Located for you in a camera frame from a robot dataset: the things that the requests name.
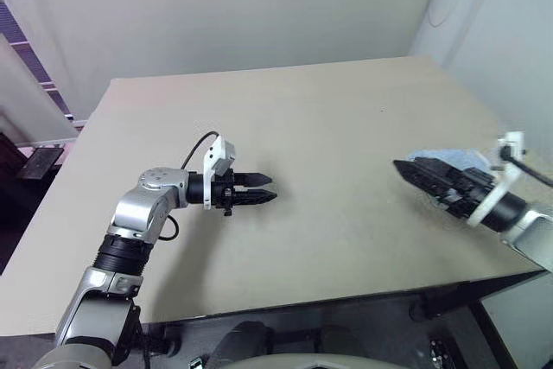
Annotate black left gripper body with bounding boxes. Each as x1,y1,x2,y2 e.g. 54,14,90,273
211,168,238,218

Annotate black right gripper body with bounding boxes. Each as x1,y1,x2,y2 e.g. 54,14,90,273
442,166,497,221

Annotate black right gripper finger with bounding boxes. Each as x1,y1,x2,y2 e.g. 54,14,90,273
392,159,454,202
412,156,454,182

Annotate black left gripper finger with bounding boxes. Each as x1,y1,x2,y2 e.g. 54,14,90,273
235,172,275,187
235,188,279,207

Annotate dark rounded shape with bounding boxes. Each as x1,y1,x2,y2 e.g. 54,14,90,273
214,320,274,364

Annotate white cabinet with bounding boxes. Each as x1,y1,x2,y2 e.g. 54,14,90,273
478,274,553,369

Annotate dark flat box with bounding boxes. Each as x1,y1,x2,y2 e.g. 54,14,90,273
16,147,66,181

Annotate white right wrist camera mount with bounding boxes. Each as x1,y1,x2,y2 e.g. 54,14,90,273
467,130,527,228

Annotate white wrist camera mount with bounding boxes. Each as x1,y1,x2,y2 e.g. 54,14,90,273
467,130,527,228
201,135,239,211

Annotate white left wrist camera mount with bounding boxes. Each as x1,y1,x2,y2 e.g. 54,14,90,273
201,135,239,211

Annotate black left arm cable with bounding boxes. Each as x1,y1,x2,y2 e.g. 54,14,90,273
158,130,219,242

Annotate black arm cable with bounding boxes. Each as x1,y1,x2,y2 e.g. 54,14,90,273
499,143,553,189
158,130,219,242

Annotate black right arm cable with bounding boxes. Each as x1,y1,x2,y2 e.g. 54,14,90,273
499,143,553,189

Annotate black table frame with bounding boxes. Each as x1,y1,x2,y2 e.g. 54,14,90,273
140,270,546,355

